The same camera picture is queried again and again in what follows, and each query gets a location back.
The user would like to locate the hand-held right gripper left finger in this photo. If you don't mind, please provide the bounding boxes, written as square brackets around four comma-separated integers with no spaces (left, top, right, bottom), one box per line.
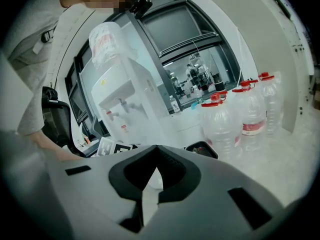
[45,145,159,240]

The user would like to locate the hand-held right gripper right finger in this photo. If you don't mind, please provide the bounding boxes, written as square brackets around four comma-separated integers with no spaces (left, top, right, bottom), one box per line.
[143,145,286,240]

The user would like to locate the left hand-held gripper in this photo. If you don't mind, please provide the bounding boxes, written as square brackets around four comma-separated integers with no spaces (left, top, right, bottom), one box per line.
[96,136,139,158]

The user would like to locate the white water dispenser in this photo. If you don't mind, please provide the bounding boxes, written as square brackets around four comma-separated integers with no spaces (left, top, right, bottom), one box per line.
[90,57,177,146]

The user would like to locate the person's left forearm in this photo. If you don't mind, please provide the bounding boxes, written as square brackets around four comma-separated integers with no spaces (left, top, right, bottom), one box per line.
[16,82,84,162]

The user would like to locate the small clear water bottle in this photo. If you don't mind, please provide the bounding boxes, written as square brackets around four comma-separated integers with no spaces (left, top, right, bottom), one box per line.
[193,85,205,105]
[169,95,182,114]

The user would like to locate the large clear water dispenser bottle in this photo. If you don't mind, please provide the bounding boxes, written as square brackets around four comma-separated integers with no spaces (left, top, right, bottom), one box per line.
[88,21,127,69]

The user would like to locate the black tray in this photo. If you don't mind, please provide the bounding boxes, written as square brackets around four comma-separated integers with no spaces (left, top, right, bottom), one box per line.
[184,140,220,160]

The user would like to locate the clear jug with red cap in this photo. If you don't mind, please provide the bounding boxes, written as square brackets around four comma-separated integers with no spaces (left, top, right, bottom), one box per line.
[200,91,244,161]
[257,71,285,138]
[231,79,268,152]

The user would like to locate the black office chair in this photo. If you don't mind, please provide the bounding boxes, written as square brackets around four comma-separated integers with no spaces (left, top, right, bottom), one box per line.
[40,85,89,158]

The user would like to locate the black tumbler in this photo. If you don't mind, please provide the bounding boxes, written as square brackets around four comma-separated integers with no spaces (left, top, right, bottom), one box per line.
[211,73,226,93]

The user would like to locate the person's grey shirt torso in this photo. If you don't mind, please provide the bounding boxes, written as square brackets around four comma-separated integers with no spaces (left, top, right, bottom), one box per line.
[4,6,97,90]

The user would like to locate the black framed glass partition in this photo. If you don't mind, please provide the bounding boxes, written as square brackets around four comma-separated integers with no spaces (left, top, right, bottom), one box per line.
[64,0,242,137]

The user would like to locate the white hanging cord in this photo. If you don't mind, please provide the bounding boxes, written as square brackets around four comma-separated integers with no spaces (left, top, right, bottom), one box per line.
[191,39,245,85]

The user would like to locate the black strap buckle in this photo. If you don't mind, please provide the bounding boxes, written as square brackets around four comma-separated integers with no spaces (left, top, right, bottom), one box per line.
[40,28,56,44]

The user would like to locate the black head-worn camera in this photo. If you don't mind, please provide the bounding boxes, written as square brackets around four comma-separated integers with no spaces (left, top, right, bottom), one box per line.
[128,0,154,19]

